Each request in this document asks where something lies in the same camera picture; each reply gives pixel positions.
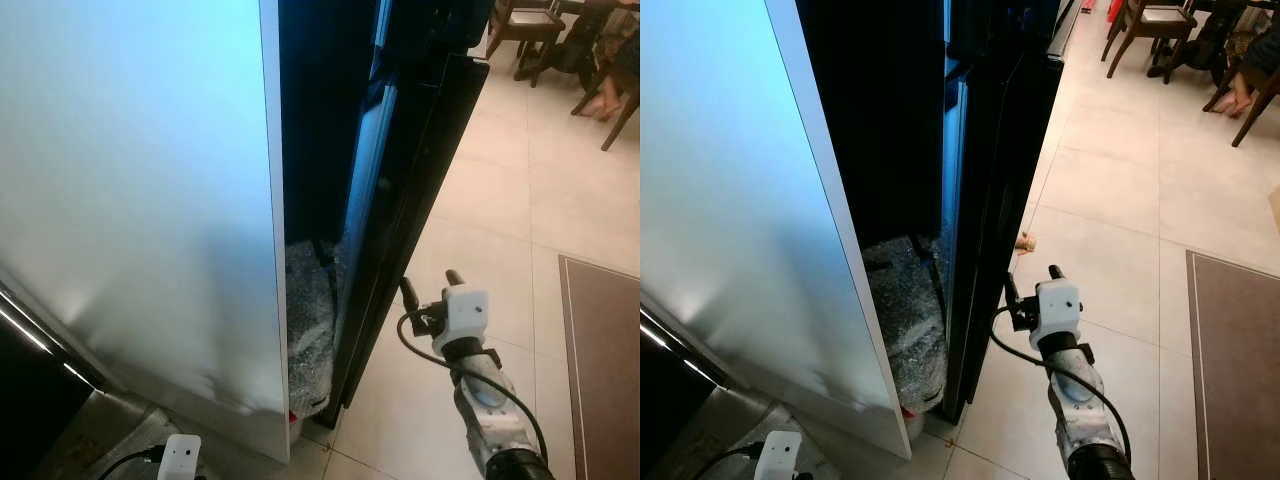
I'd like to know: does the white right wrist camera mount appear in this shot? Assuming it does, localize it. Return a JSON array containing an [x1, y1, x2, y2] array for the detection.
[[440, 286, 492, 346], [1030, 279, 1084, 339]]

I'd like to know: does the pale glossy fridge door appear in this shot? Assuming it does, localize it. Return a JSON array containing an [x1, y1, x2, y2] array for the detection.
[[0, 0, 292, 464], [640, 0, 913, 460]]

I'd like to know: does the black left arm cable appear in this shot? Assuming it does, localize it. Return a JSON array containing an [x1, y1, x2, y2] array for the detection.
[[690, 442, 766, 480], [95, 445, 166, 480]]

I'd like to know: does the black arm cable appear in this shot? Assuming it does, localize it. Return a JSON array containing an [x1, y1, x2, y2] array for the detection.
[[396, 312, 549, 467], [988, 306, 1134, 463], [95, 445, 166, 480], [690, 442, 766, 480]]

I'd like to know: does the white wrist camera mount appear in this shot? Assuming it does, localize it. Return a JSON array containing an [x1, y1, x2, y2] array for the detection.
[[1030, 279, 1084, 339], [440, 286, 492, 346], [754, 431, 802, 480], [157, 434, 202, 480]]

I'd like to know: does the dark fridge body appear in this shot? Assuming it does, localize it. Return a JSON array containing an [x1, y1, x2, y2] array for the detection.
[[795, 0, 1063, 246], [278, 0, 496, 246]]

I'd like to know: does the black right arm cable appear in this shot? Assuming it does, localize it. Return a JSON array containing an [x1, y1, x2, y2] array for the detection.
[[396, 312, 549, 467], [988, 306, 1134, 463]]

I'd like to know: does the dark wooden dining chair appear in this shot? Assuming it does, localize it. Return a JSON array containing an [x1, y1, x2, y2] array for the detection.
[[1203, 55, 1280, 149], [486, 0, 567, 86], [1100, 0, 1201, 81], [570, 55, 641, 153]]

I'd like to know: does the clear bubble wrap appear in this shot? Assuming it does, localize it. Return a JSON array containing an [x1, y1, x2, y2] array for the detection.
[[285, 238, 343, 417], [862, 235, 949, 413]]

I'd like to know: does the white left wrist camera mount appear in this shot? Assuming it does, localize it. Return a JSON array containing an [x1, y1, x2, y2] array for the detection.
[[754, 431, 802, 480], [157, 434, 202, 480]]

